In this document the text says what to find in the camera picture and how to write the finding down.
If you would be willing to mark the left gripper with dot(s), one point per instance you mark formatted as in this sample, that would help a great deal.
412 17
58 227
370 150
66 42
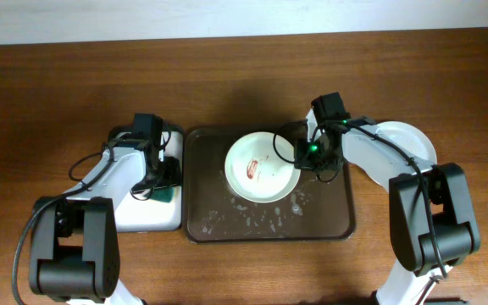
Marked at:
173 178

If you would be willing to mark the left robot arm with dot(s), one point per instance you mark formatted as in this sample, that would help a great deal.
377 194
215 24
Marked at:
74 248

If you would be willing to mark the cream plate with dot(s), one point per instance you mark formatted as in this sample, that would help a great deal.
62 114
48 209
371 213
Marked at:
258 167

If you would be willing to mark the green yellow sponge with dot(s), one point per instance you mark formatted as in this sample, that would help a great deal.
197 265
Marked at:
164 195

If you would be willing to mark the white soapy tray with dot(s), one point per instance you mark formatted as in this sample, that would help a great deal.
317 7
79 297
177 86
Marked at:
139 214

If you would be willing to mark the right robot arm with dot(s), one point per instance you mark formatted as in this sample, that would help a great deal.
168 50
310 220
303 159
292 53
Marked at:
431 215

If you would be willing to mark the pale green plate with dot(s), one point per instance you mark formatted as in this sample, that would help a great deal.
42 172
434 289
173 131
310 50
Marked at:
405 140

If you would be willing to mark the dark brown tray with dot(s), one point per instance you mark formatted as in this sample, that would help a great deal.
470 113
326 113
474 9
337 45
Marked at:
315 210

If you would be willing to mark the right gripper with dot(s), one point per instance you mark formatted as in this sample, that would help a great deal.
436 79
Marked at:
302 144

